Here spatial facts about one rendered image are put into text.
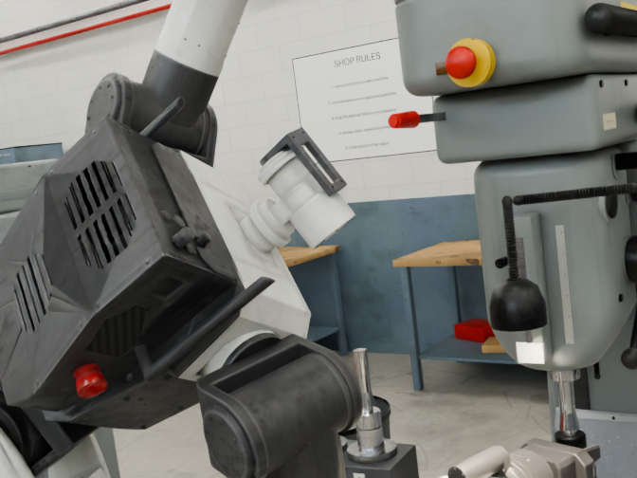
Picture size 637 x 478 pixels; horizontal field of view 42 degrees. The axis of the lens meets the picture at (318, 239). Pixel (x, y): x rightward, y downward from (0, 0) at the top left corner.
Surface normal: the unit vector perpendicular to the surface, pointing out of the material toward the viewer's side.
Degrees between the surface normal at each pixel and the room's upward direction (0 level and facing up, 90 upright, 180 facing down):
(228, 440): 98
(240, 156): 90
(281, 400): 51
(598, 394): 90
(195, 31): 99
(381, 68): 90
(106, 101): 71
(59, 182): 65
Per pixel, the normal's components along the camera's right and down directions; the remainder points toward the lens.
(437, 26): -0.57, 0.16
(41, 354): -0.69, -0.11
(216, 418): -0.75, 0.30
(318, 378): 0.25, -0.69
